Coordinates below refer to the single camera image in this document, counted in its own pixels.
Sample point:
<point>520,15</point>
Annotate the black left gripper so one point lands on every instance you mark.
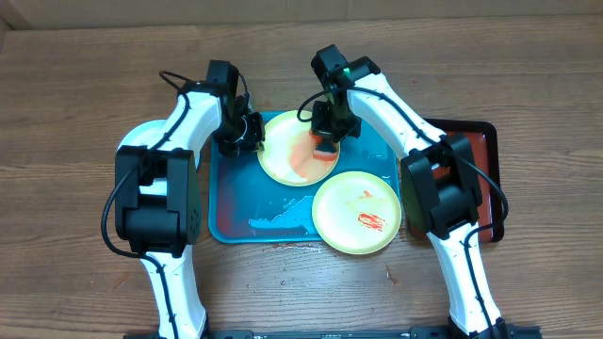
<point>253,143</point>

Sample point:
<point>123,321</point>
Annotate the orange sponge with green pad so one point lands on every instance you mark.
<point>325,151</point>

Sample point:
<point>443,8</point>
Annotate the teal plastic tray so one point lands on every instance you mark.
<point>247,206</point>

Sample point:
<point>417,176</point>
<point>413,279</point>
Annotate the black tray with red water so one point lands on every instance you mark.
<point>482,136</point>

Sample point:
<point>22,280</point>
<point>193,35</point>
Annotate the cardboard back panel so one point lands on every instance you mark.
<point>72,14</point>

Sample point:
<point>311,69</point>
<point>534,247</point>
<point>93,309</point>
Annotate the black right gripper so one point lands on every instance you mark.
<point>325,127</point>

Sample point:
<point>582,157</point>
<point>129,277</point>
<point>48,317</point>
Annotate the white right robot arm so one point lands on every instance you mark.
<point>440,182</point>

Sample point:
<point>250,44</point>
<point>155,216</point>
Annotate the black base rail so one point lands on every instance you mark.
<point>416,332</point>

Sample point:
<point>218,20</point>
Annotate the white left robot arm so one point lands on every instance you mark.
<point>154,212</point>

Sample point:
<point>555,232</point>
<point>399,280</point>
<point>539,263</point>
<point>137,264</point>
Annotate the light blue plate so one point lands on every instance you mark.
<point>150,132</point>

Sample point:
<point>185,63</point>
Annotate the yellow plate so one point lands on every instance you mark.
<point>290,155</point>
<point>356,212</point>

